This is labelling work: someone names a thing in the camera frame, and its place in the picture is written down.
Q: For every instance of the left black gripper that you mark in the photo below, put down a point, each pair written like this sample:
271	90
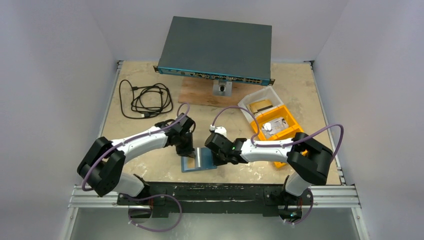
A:
188	151

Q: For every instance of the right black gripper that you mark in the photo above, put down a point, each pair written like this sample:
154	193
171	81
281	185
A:
211	143

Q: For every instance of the blue card holder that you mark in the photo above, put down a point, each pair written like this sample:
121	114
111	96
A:
202	161

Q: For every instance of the gold cards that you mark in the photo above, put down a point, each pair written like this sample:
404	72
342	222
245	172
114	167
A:
259	106

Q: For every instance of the wooden board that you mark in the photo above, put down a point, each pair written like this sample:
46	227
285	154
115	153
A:
197	91

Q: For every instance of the silver items in bin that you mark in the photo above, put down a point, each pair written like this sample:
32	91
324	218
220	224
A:
274	126

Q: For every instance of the white plastic bin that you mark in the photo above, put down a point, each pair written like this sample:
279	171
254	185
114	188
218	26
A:
267	93

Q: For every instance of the yellow bin middle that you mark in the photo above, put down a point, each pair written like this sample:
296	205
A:
281	111

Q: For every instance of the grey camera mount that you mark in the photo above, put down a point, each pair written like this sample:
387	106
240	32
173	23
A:
222	88

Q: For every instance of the grey network switch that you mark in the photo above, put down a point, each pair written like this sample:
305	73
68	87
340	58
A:
218	50

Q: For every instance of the aluminium frame rail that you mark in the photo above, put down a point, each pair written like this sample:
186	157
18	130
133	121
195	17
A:
336	196

